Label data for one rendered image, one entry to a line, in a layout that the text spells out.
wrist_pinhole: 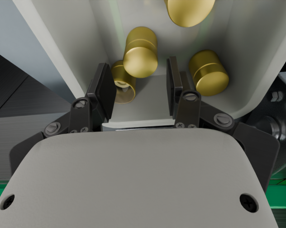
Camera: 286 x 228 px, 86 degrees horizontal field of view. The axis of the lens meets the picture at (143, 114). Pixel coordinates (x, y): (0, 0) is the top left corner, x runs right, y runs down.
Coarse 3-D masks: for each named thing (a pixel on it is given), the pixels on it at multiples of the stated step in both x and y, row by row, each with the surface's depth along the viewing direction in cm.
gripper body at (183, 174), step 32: (192, 128) 7; (32, 160) 7; (64, 160) 6; (96, 160) 6; (128, 160) 6; (160, 160) 6; (192, 160) 6; (224, 160) 6; (32, 192) 6; (64, 192) 5; (96, 192) 5; (128, 192) 5; (160, 192) 5; (192, 192) 5; (224, 192) 5; (256, 192) 5; (0, 224) 5; (32, 224) 5; (64, 224) 5; (96, 224) 4; (128, 224) 4; (160, 224) 4; (192, 224) 4; (224, 224) 4; (256, 224) 4
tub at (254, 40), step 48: (48, 0) 10; (96, 0) 14; (144, 0) 14; (240, 0) 13; (48, 48) 11; (96, 48) 16; (192, 48) 18; (240, 48) 14; (144, 96) 19; (240, 96) 15
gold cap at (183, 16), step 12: (168, 0) 11; (180, 0) 11; (192, 0) 11; (204, 0) 11; (168, 12) 11; (180, 12) 11; (192, 12) 11; (204, 12) 11; (180, 24) 12; (192, 24) 12
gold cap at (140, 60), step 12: (132, 36) 15; (144, 36) 15; (132, 48) 13; (144, 48) 13; (156, 48) 15; (132, 60) 14; (144, 60) 14; (156, 60) 14; (132, 72) 15; (144, 72) 15
